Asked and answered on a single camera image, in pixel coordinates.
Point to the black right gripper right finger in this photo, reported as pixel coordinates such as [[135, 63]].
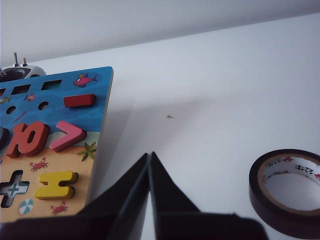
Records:
[[167, 195]]

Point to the yellow equals sign piece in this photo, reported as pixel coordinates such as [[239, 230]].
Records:
[[56, 186]]

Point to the grey white radio remote controller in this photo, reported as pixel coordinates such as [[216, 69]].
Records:
[[35, 71]]

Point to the pink greater-than sign piece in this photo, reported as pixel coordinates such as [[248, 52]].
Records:
[[75, 133]]

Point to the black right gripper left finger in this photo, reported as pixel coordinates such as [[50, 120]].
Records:
[[130, 200]]

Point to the orange number ten piece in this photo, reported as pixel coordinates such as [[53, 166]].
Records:
[[15, 147]]

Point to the red minus sign piece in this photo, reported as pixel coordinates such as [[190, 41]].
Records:
[[80, 100]]

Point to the wooden ocean puzzle board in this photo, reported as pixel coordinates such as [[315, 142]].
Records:
[[57, 110]]

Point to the black tape roll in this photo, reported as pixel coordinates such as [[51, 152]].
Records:
[[255, 195]]

